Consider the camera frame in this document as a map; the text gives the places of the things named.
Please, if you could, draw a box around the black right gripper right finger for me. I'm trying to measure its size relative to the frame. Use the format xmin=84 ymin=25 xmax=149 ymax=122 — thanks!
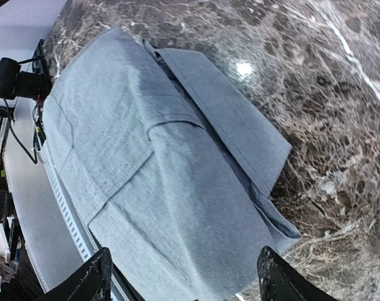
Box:
xmin=256 ymin=246 xmax=336 ymax=301

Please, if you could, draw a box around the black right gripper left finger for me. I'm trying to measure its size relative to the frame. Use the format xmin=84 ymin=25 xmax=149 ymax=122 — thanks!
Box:
xmin=37 ymin=247 xmax=112 ymax=301

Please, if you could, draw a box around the grey button shirt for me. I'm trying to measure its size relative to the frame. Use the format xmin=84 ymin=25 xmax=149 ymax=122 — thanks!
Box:
xmin=43 ymin=28 xmax=301 ymax=300

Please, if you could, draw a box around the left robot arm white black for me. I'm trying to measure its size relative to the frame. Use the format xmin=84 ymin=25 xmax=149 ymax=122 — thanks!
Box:
xmin=0 ymin=55 xmax=51 ymax=100

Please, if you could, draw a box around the white slotted cable duct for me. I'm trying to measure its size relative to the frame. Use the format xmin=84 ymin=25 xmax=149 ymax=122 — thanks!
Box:
xmin=41 ymin=143 xmax=97 ymax=262

